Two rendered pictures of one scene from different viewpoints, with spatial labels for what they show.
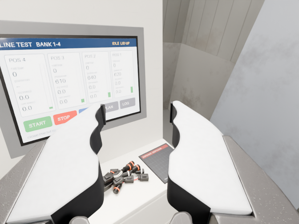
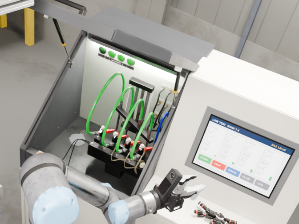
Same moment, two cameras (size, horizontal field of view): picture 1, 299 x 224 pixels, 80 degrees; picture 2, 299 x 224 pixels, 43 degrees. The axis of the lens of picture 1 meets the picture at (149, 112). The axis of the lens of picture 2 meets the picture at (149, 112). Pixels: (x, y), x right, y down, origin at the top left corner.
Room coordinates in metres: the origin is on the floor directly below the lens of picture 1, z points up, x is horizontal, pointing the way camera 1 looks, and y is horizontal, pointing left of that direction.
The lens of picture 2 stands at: (-0.61, -0.69, 2.47)
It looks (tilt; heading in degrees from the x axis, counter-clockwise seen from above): 38 degrees down; 58
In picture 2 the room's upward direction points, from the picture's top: 14 degrees clockwise
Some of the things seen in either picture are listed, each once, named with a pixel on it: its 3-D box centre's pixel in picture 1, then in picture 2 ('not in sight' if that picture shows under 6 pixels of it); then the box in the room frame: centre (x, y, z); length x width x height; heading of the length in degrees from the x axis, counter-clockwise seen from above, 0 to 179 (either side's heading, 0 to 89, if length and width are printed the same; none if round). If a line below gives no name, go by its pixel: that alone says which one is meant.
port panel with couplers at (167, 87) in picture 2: not in sight; (165, 105); (0.38, 0.72, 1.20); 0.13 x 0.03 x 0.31; 131
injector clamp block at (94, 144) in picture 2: not in sight; (117, 160); (0.10, 0.64, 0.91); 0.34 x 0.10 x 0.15; 131
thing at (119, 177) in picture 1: (115, 178); (216, 218); (0.40, 0.08, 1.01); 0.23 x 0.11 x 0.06; 131
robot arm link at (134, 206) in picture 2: not in sight; (126, 210); (-0.19, -0.03, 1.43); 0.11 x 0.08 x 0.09; 6
